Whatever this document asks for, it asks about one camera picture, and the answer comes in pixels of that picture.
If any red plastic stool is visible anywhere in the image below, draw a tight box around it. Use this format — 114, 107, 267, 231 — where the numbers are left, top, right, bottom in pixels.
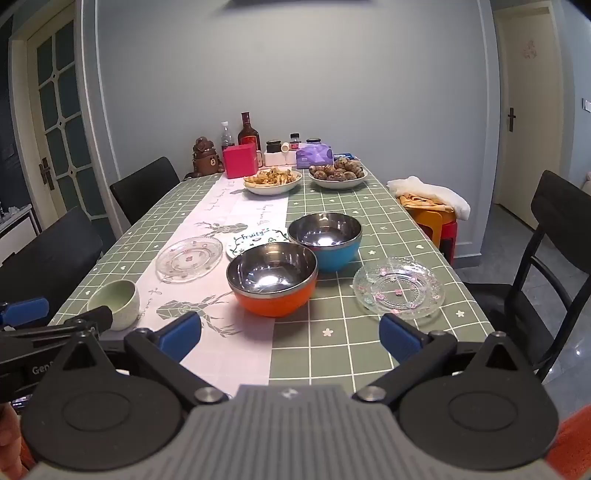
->
438, 220, 459, 267

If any green checked tablecloth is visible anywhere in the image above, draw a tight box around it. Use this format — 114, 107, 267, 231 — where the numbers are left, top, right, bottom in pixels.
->
46, 159, 497, 398

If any cream door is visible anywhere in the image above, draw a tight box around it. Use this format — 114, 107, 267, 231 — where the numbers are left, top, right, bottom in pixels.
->
494, 7, 566, 232

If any pale green cup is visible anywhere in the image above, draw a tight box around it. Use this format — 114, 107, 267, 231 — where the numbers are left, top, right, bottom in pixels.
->
87, 280, 140, 332

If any orange plastic stool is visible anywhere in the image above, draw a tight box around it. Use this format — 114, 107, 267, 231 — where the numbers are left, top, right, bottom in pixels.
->
406, 207, 455, 247

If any dark liquor bottle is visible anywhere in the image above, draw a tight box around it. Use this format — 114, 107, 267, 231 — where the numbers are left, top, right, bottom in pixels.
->
238, 112, 262, 153

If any black slat-back chair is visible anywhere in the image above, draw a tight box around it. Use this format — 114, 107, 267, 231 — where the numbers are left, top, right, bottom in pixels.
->
462, 170, 591, 381

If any tan folded cloth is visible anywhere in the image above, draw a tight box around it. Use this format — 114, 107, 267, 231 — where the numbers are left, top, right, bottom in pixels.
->
399, 194, 455, 213

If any brown bear water bottle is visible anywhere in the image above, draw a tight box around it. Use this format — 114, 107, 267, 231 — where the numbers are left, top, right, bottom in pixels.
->
192, 137, 225, 176

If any glass-pane door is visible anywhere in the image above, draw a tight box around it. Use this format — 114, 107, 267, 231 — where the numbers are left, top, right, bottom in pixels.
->
9, 0, 100, 217

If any fried cauliflower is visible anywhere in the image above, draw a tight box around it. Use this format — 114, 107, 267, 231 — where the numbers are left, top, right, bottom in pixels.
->
245, 167, 301, 188

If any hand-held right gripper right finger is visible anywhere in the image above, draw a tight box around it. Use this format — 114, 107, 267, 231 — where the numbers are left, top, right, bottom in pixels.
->
353, 314, 539, 407

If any white plate with cauliflower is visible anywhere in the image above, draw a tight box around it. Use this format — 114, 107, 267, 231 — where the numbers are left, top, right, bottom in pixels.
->
243, 170, 303, 195

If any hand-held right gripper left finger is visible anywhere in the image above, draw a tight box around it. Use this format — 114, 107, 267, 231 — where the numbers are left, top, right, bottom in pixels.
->
46, 311, 229, 408

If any purple tissue pack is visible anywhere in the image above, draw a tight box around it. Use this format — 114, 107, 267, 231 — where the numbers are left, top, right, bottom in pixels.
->
295, 143, 334, 169

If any pile of taro roots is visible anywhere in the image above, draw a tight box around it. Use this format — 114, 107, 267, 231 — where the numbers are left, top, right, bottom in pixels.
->
309, 156, 365, 182

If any person's orange clothing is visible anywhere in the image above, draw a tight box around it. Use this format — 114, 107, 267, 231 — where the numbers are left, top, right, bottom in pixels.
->
547, 408, 591, 480

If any pink box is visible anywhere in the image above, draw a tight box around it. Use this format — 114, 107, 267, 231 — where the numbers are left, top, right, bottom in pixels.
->
222, 143, 258, 179

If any white cabinet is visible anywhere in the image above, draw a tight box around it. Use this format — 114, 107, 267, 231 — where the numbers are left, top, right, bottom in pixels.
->
0, 203, 40, 264

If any blue steel-lined bowl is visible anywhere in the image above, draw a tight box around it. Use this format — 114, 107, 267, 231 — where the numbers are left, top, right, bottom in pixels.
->
287, 213, 363, 273

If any white bowl with taro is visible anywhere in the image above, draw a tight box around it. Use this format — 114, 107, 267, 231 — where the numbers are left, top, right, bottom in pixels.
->
308, 168, 368, 190

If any orange steel-lined bowl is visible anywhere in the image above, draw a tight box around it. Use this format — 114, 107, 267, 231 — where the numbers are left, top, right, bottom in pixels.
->
226, 244, 319, 318

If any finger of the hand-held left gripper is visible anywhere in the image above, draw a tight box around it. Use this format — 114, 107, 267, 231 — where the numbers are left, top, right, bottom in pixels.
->
0, 298, 50, 329
0, 307, 114, 365

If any white fruit-painted plate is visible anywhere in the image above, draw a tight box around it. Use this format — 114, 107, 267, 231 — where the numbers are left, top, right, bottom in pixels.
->
226, 227, 291, 259

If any clear glass flower plate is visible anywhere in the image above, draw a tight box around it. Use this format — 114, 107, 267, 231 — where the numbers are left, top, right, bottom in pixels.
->
353, 257, 446, 320
155, 236, 224, 284

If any person's left hand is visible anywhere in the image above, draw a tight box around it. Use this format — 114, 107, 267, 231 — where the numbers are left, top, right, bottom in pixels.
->
0, 406, 28, 480

